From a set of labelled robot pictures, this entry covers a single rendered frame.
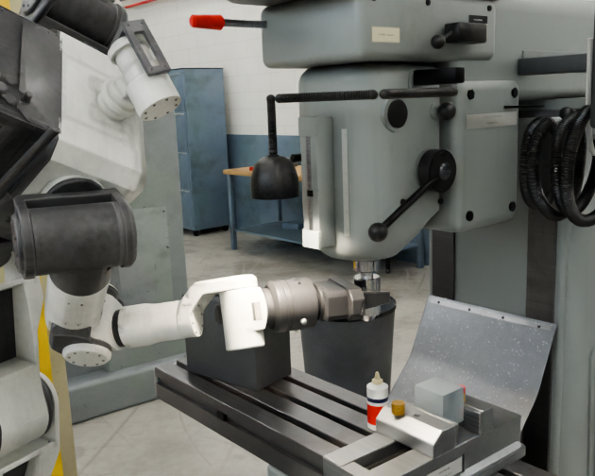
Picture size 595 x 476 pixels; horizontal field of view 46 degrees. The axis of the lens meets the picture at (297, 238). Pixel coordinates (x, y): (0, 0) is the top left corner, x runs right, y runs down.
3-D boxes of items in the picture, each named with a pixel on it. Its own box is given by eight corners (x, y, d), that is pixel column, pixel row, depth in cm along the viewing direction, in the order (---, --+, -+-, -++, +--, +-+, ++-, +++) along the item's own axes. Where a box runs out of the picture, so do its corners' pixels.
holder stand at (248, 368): (257, 392, 149) (252, 302, 145) (186, 370, 162) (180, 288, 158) (292, 374, 158) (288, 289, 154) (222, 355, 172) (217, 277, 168)
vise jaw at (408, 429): (433, 459, 105) (433, 434, 104) (375, 431, 114) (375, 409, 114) (458, 446, 108) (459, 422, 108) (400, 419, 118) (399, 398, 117)
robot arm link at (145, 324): (190, 352, 118) (85, 366, 121) (192, 298, 123) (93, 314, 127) (165, 327, 109) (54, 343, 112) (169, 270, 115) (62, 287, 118)
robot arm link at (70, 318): (36, 363, 115) (41, 303, 97) (48, 294, 122) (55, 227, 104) (108, 369, 118) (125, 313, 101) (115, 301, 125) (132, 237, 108)
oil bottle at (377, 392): (378, 433, 128) (377, 378, 126) (363, 426, 131) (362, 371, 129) (393, 426, 131) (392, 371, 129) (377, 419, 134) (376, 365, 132)
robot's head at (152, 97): (122, 130, 101) (159, 95, 96) (91, 71, 102) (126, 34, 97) (153, 128, 106) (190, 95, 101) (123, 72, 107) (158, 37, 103)
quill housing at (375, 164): (374, 271, 108) (370, 59, 102) (289, 253, 123) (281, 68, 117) (450, 251, 120) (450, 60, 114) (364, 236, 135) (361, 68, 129)
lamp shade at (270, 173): (243, 199, 102) (240, 157, 100) (263, 193, 108) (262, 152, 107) (287, 200, 99) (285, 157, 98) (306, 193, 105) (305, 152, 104)
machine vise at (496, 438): (384, 536, 98) (382, 466, 96) (316, 493, 110) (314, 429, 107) (528, 453, 119) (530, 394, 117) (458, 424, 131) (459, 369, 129)
